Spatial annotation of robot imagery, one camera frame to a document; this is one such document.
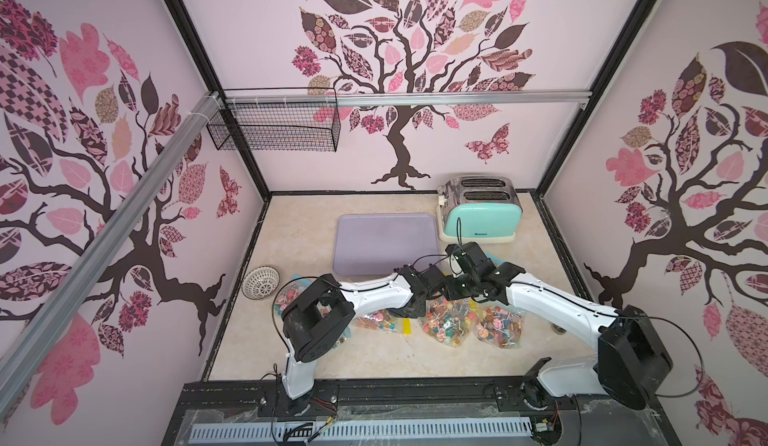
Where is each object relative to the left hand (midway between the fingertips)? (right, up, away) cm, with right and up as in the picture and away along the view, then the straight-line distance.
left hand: (407, 314), depth 87 cm
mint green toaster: (+24, +32, +7) cm, 41 cm away
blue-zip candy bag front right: (+26, -2, -3) cm, 27 cm away
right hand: (+10, +9, -2) cm, 14 cm away
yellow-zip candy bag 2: (+12, 0, -5) cm, 13 cm away
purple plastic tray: (-9, +20, +20) cm, 29 cm away
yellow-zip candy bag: (-7, -1, -2) cm, 8 cm away
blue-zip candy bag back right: (+32, +14, +13) cm, 37 cm away
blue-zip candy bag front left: (-18, -5, -5) cm, 19 cm away
